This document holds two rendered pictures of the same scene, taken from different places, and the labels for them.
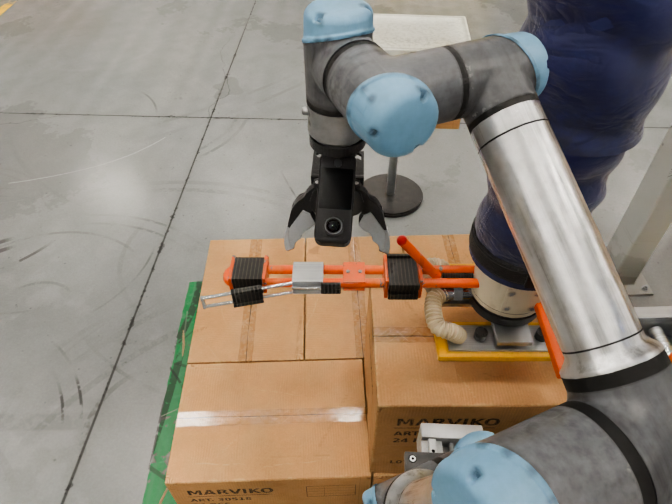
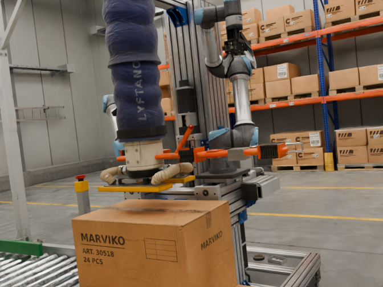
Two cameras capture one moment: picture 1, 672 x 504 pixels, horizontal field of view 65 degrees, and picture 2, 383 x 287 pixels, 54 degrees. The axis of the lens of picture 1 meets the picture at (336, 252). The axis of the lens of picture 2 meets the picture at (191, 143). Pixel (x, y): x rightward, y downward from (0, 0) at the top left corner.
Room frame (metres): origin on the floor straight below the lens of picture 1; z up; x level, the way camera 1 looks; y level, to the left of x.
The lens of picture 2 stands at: (2.14, 0.66, 1.31)
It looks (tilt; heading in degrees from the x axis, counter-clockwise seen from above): 3 degrees down; 211
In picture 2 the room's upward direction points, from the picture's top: 6 degrees counter-clockwise
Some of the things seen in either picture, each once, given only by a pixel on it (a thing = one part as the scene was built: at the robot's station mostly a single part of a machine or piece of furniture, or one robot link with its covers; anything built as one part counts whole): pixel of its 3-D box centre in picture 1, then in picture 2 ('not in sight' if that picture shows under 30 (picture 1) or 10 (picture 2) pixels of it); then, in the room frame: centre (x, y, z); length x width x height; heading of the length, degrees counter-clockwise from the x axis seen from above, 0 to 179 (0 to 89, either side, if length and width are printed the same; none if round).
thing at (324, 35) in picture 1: (339, 57); (232, 4); (0.56, 0.00, 1.82); 0.09 x 0.08 x 0.11; 24
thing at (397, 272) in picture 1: (402, 276); (191, 154); (0.80, -0.15, 1.18); 0.10 x 0.08 x 0.06; 0
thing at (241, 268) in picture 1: (249, 274); (271, 150); (0.81, 0.20, 1.18); 0.08 x 0.07 x 0.05; 90
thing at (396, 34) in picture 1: (402, 70); not in sight; (2.50, -0.33, 0.82); 0.60 x 0.40 x 0.40; 86
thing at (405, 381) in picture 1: (473, 376); (155, 252); (0.80, -0.40, 0.74); 0.60 x 0.40 x 0.40; 90
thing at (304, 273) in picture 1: (308, 277); (239, 154); (0.80, 0.06, 1.18); 0.07 x 0.07 x 0.04; 0
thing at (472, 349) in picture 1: (510, 337); (159, 176); (0.70, -0.40, 1.08); 0.34 x 0.10 x 0.05; 90
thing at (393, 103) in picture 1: (394, 96); (229, 12); (0.48, -0.06, 1.82); 0.11 x 0.11 x 0.08; 24
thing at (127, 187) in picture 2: not in sight; (133, 184); (0.89, -0.40, 1.08); 0.34 x 0.10 x 0.05; 90
